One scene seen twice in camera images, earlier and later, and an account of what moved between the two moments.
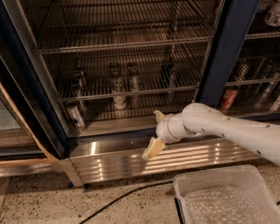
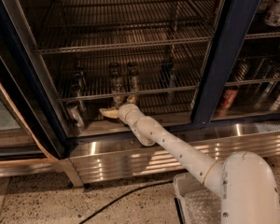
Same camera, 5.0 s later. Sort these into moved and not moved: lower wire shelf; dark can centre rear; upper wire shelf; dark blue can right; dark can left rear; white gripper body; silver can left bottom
Moved: white gripper body
Not moved: lower wire shelf; dark can centre rear; dark can left rear; silver can left bottom; upper wire shelf; dark blue can right
